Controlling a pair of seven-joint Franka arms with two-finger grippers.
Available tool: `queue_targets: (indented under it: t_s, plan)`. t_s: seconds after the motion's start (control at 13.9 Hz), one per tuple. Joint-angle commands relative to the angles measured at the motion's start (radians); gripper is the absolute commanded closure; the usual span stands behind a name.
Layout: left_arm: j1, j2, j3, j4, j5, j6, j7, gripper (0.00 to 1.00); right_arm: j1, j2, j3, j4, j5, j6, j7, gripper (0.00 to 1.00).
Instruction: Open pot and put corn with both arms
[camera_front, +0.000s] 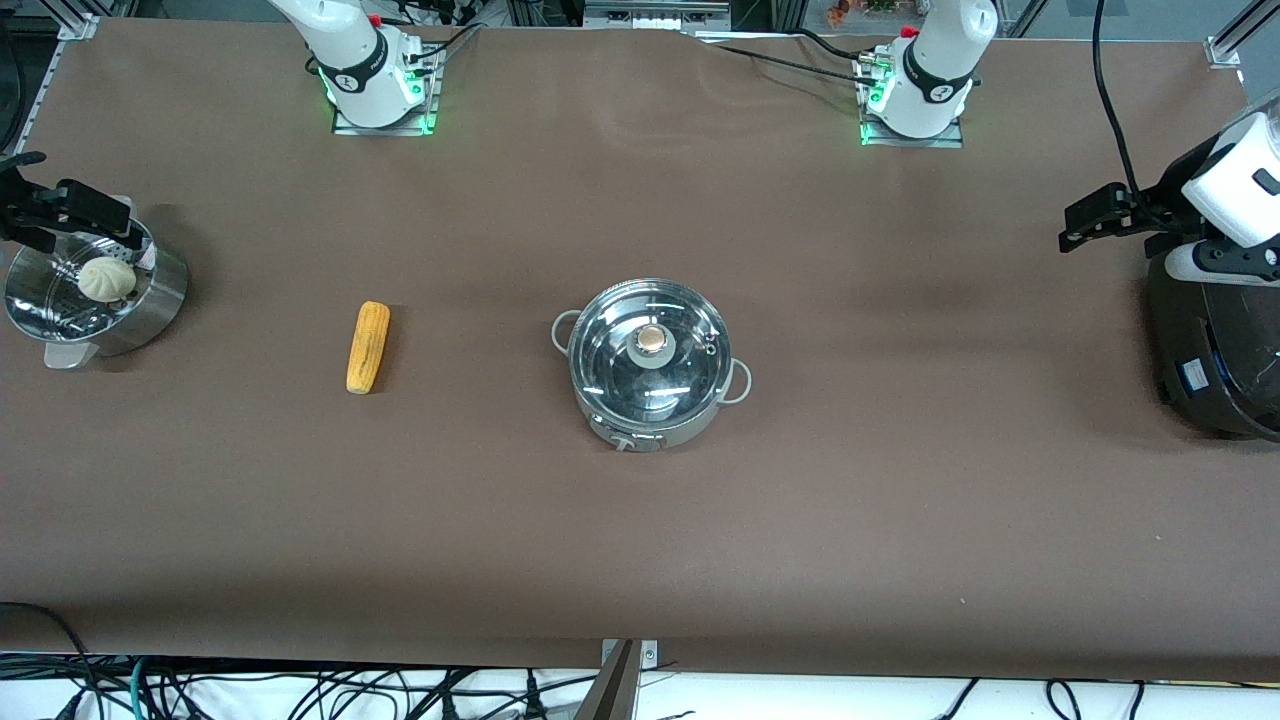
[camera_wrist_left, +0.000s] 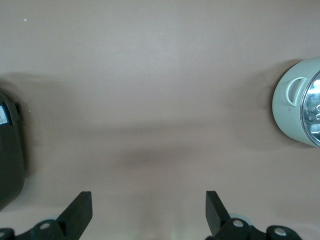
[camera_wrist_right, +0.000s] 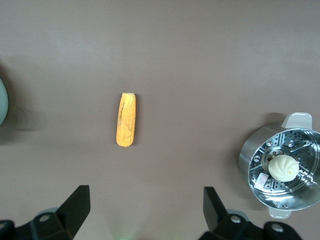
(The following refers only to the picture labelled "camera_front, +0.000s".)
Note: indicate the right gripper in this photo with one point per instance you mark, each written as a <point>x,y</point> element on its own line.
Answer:
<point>20,212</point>

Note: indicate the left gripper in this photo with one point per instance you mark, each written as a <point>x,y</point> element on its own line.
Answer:
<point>1163,211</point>

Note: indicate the yellow corn cob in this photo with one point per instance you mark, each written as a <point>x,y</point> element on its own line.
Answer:
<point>368,347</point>

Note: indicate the glass pot lid with knob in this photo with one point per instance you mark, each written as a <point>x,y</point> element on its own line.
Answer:
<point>648,340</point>

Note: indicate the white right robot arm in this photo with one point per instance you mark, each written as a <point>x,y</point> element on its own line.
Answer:
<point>350,60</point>

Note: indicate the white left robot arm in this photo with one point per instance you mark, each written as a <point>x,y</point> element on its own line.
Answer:
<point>935,75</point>

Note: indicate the steel steamer pot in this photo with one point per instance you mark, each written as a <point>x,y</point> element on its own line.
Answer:
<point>150,300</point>

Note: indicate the white steamed bun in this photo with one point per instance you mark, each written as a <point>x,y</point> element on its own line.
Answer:
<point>107,279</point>

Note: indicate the black rice cooker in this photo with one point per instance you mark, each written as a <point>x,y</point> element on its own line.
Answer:
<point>1215,350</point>

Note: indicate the aluminium frame corner bracket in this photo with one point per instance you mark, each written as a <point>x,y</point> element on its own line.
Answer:
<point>80,28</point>

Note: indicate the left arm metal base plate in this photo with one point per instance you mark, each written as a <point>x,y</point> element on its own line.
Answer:
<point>905,140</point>

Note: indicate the aluminium frame corner profile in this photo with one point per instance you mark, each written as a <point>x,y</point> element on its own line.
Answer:
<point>1240,35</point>

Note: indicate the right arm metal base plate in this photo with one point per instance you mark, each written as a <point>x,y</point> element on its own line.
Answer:
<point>432,105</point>

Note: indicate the metal table edge bracket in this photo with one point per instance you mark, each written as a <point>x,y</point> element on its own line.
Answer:
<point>622,685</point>

